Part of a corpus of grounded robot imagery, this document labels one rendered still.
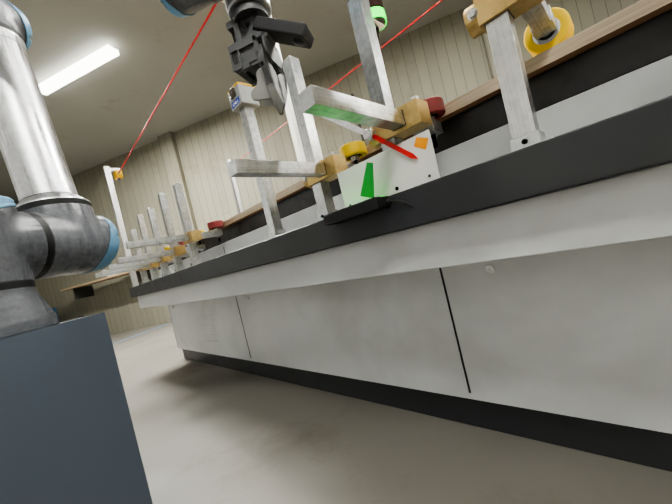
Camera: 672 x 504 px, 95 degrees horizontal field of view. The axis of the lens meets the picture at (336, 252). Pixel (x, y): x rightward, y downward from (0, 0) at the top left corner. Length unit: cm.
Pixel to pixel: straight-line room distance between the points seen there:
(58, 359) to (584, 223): 95
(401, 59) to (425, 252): 469
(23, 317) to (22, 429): 19
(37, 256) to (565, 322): 115
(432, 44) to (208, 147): 388
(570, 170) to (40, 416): 95
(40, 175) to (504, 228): 102
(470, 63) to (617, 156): 469
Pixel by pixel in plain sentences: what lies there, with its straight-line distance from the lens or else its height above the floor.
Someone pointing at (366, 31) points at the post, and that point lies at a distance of 83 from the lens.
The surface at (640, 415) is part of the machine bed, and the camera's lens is 96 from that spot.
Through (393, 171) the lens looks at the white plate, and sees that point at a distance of 71.
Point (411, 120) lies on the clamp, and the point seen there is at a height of 83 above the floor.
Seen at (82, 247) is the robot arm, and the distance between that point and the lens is 93.
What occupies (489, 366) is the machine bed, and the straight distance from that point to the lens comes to 98.
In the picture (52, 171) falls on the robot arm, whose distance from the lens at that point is 102.
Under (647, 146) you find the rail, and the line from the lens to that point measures 58.
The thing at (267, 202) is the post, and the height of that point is 82.
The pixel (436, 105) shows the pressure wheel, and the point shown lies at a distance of 83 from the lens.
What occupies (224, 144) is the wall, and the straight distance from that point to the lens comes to 593.
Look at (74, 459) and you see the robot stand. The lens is 83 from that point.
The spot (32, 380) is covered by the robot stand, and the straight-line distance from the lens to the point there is 78.
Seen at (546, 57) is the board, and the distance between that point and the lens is 84.
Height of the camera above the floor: 61
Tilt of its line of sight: 1 degrees down
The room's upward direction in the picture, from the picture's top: 14 degrees counter-clockwise
